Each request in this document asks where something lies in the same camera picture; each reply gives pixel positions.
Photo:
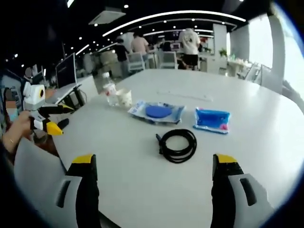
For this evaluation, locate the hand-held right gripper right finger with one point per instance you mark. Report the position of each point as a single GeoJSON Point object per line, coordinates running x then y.
{"type": "Point", "coordinates": [223, 190]}

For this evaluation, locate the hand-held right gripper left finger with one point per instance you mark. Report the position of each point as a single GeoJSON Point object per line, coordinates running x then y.
{"type": "Point", "coordinates": [89, 190]}

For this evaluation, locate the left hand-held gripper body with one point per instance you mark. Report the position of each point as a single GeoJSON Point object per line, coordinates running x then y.
{"type": "Point", "coordinates": [33, 97]}

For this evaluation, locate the clear plastic bottle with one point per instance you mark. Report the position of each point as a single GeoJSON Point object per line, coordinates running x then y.
{"type": "Point", "coordinates": [110, 91]}

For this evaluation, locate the white paper cup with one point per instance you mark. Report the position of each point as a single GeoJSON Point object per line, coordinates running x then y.
{"type": "Point", "coordinates": [124, 98]}

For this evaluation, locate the blue wipes packet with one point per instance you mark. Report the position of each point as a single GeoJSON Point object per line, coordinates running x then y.
{"type": "Point", "coordinates": [211, 120]}

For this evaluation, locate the clear packet with blue puff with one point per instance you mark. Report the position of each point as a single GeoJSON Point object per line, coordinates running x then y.
{"type": "Point", "coordinates": [158, 112]}

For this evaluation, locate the white tabletop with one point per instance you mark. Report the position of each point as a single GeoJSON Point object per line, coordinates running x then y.
{"type": "Point", "coordinates": [237, 154]}

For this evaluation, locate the person's left hand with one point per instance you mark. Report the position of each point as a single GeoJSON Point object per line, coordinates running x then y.
{"type": "Point", "coordinates": [20, 123]}

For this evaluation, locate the white side desk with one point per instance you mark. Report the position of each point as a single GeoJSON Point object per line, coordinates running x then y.
{"type": "Point", "coordinates": [64, 91]}

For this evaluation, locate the computer monitor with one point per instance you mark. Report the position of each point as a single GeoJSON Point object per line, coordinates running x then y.
{"type": "Point", "coordinates": [66, 71]}

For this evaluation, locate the grey chair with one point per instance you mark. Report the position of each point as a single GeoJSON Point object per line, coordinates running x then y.
{"type": "Point", "coordinates": [35, 185]}

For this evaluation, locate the ceiling air conditioner unit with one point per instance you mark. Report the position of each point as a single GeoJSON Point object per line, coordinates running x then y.
{"type": "Point", "coordinates": [107, 15]}

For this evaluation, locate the green potted plant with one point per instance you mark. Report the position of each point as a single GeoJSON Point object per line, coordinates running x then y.
{"type": "Point", "coordinates": [222, 52]}

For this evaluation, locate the curved ceiling light strip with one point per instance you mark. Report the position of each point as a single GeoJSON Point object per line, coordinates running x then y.
{"type": "Point", "coordinates": [173, 13]}

